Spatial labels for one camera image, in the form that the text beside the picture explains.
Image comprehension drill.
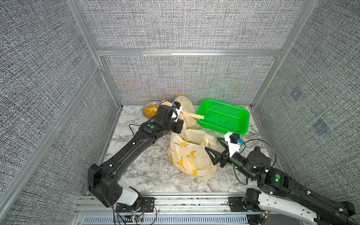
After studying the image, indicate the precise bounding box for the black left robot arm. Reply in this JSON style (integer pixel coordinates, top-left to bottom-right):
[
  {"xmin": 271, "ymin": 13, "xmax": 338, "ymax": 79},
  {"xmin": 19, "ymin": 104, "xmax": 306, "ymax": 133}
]
[{"xmin": 88, "ymin": 101, "xmax": 184, "ymax": 210}]

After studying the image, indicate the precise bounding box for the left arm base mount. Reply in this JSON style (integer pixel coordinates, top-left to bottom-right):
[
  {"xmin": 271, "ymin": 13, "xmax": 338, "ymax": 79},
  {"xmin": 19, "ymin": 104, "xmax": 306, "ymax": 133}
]
[{"xmin": 114, "ymin": 187, "xmax": 155, "ymax": 213}]

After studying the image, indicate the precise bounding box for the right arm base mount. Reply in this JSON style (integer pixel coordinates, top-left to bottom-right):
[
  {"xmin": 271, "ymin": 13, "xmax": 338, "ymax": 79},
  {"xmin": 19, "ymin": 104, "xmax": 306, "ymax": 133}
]
[{"xmin": 227, "ymin": 188, "xmax": 272, "ymax": 212}]

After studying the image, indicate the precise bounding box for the banana print plastic bag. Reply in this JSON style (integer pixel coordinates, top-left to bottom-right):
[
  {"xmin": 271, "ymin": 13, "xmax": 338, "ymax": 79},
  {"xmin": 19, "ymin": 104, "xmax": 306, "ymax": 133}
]
[
  {"xmin": 174, "ymin": 96, "xmax": 204, "ymax": 129},
  {"xmin": 167, "ymin": 124, "xmax": 218, "ymax": 183}
]

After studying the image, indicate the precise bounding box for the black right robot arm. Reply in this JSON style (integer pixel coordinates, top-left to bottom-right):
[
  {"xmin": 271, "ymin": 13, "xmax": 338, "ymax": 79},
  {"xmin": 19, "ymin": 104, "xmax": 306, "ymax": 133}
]
[{"xmin": 205, "ymin": 136, "xmax": 357, "ymax": 225}]

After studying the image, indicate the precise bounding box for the green plastic basket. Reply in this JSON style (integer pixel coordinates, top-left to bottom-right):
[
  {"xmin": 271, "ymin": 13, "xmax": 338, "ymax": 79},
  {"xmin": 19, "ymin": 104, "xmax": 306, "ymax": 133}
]
[{"xmin": 196, "ymin": 99, "xmax": 250, "ymax": 135}]

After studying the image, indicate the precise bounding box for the aluminium enclosure frame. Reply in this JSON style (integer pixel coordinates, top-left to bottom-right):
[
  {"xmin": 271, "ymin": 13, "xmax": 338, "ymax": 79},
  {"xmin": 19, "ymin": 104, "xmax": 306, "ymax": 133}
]
[{"xmin": 1, "ymin": 1, "xmax": 309, "ymax": 213}]

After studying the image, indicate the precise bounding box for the patterned bowl with yellow food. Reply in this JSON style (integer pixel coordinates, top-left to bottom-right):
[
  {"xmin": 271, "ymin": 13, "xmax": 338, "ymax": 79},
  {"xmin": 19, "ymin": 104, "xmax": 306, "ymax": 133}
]
[{"xmin": 142, "ymin": 101, "xmax": 161, "ymax": 119}]

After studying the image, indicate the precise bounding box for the aluminium front rail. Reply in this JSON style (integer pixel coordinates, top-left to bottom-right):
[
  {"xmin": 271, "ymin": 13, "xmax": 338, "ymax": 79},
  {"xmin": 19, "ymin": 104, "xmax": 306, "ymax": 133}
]
[{"xmin": 71, "ymin": 192, "xmax": 264, "ymax": 225}]

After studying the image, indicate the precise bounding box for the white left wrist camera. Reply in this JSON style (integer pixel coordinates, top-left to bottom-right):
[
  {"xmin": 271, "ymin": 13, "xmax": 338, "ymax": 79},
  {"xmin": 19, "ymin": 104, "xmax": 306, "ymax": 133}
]
[{"xmin": 172, "ymin": 101, "xmax": 183, "ymax": 122}]

